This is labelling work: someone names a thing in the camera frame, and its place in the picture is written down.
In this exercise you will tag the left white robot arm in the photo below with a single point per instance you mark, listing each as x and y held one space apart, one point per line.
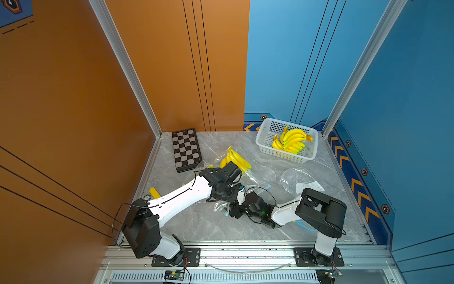
144 220

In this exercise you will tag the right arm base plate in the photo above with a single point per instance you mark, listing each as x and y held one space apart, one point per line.
308 256

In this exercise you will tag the yellow banana bunch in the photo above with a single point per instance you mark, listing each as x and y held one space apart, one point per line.
283 135

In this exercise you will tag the aluminium front rail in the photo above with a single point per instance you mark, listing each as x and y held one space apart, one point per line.
256 256

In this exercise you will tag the clear zip-top bag blue seal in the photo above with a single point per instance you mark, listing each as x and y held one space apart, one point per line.
304 224

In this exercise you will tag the left green circuit board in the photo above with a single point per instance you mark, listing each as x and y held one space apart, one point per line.
174 276

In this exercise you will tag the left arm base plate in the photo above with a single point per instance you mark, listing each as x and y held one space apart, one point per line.
188 257

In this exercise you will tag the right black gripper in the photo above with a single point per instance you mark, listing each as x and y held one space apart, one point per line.
234 206

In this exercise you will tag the brown checkered chessboard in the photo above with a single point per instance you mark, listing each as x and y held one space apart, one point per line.
187 153

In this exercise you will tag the green circuit board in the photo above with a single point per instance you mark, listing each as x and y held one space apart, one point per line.
328 276
174 276

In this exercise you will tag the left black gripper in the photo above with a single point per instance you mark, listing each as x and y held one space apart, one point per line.
234 197

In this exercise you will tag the right green circuit board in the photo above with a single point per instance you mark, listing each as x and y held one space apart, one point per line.
328 276

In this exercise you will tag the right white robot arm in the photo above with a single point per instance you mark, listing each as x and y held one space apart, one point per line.
324 213

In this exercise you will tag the white plastic basket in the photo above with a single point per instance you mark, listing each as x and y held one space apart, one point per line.
270 127

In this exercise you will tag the small yellow block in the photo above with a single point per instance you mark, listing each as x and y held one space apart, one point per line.
155 195

